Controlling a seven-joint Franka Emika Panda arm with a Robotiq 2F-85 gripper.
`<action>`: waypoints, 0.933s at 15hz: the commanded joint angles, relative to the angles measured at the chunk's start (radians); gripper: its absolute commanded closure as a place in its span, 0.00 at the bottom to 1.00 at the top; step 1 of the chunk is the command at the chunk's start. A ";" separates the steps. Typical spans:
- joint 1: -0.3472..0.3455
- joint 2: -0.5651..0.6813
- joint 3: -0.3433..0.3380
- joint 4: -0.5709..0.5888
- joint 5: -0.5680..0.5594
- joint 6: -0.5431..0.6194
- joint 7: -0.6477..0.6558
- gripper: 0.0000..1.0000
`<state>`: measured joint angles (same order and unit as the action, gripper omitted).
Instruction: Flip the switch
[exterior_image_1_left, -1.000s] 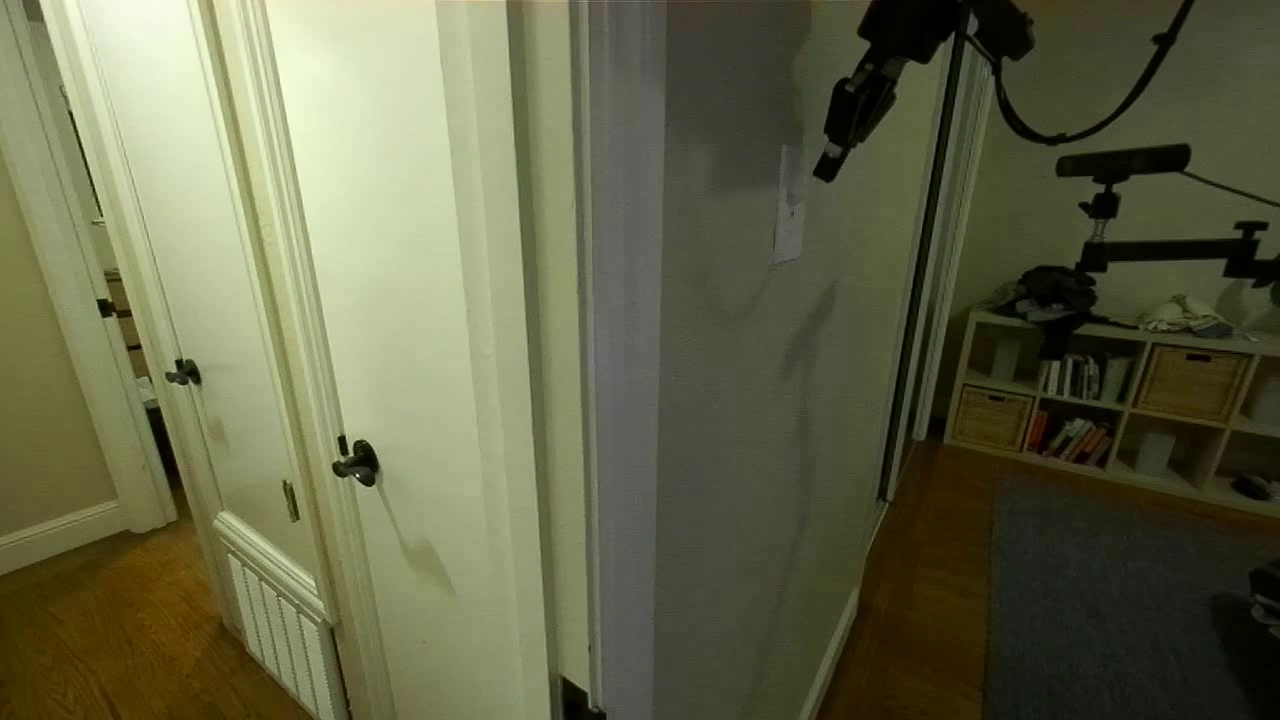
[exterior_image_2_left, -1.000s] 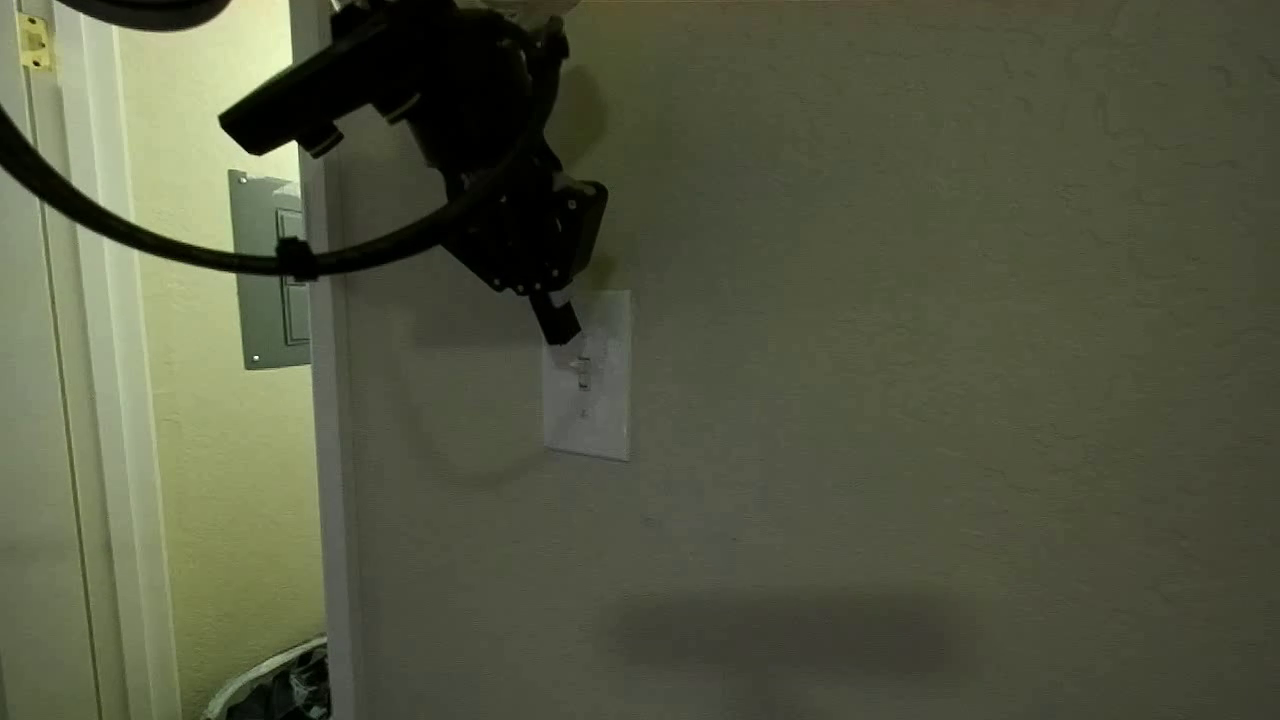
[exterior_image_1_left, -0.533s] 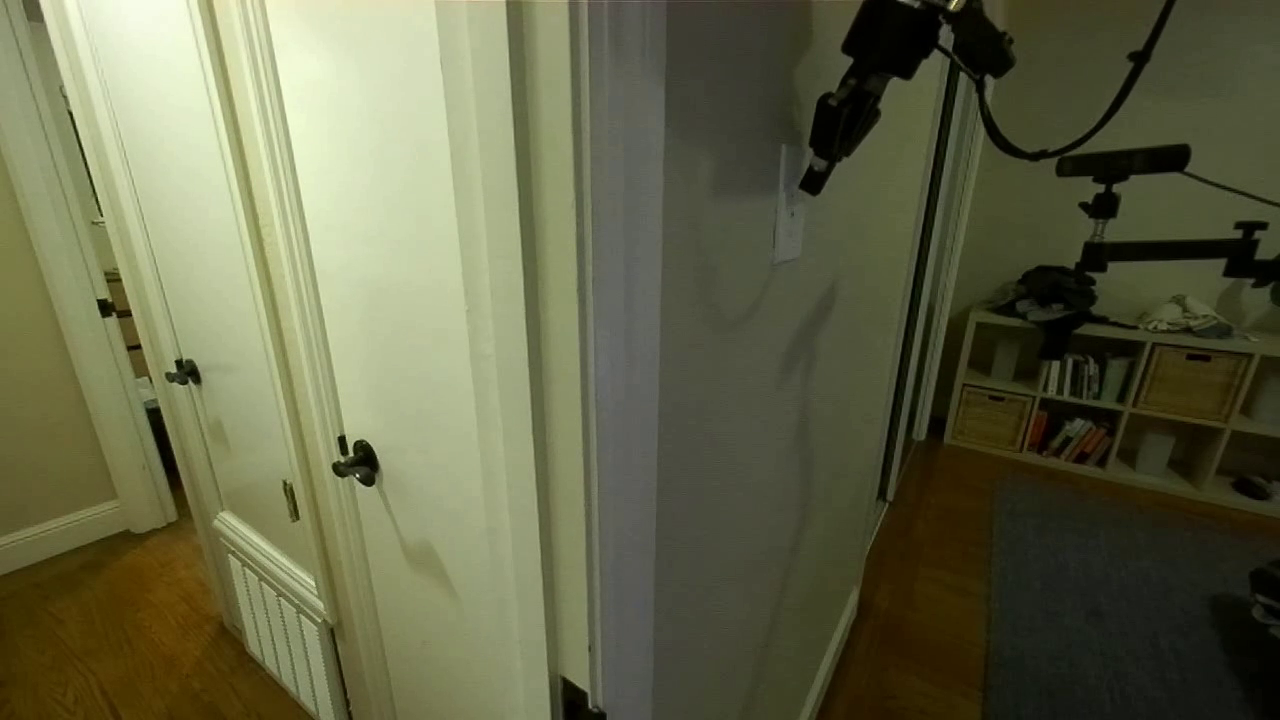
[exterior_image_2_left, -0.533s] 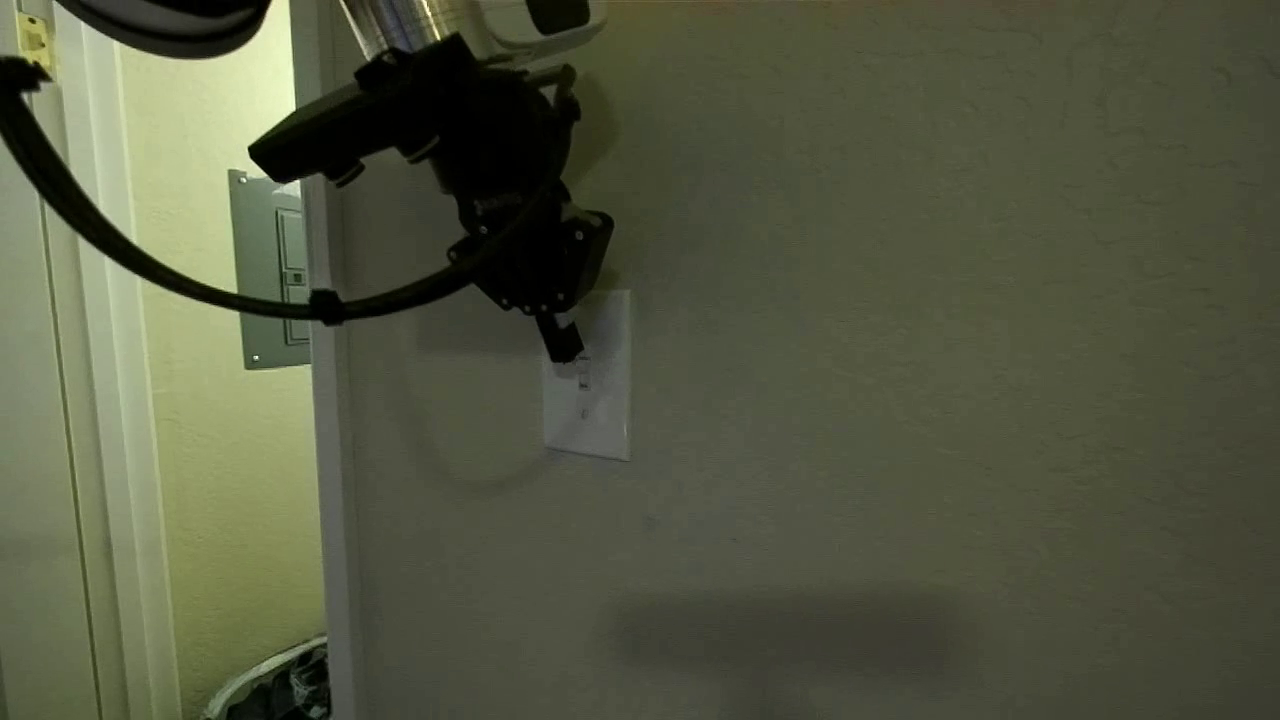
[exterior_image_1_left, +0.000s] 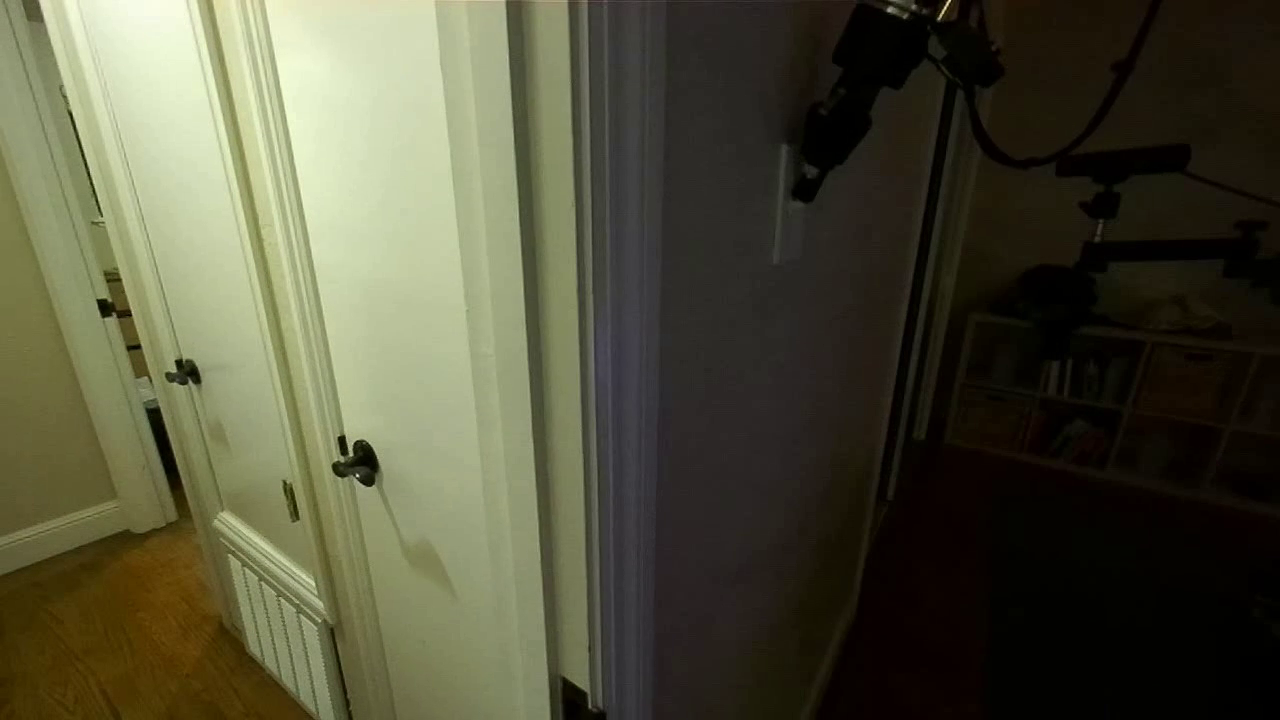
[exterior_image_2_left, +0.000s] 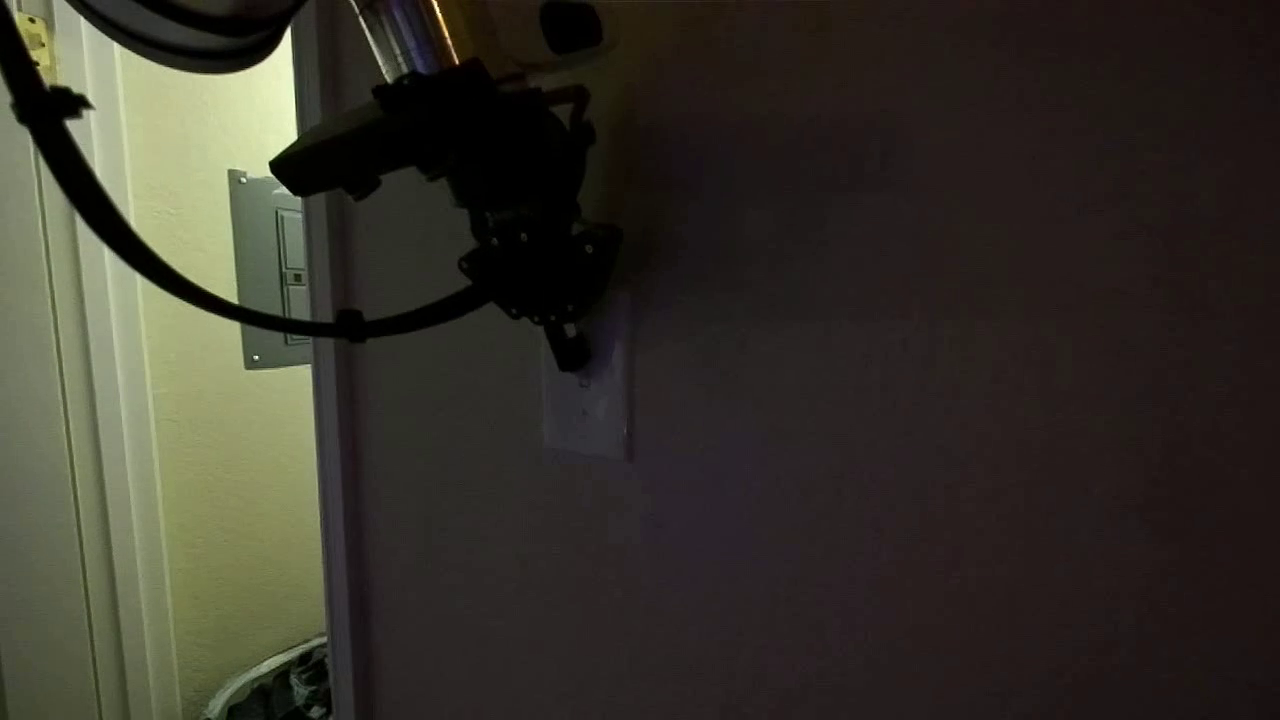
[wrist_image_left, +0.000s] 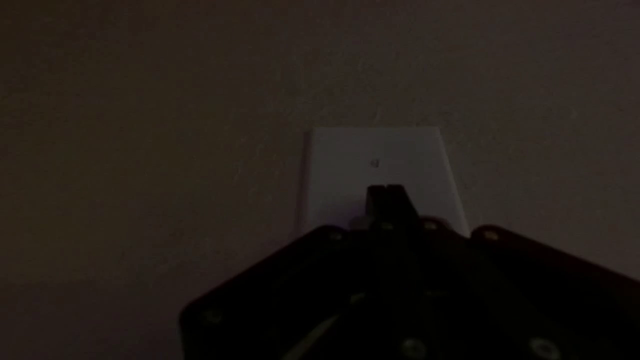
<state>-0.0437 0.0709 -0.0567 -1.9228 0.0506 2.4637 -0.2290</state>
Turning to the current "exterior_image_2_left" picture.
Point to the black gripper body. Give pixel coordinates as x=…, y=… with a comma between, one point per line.
x=542, y=261

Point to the brass door hinge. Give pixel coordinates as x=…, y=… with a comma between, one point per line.
x=38, y=47

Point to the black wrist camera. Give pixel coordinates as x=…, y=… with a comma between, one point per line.
x=333, y=149

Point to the white door frame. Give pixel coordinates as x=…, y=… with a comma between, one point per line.
x=120, y=535

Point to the grey electrical panel box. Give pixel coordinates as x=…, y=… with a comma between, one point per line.
x=267, y=264

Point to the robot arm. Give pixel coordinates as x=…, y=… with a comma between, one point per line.
x=495, y=24

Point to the white light switch plate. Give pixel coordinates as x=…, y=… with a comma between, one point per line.
x=595, y=415

